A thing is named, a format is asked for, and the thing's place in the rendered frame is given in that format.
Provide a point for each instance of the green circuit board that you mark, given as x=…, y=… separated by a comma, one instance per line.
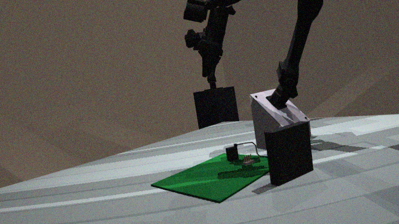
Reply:
x=216, y=179

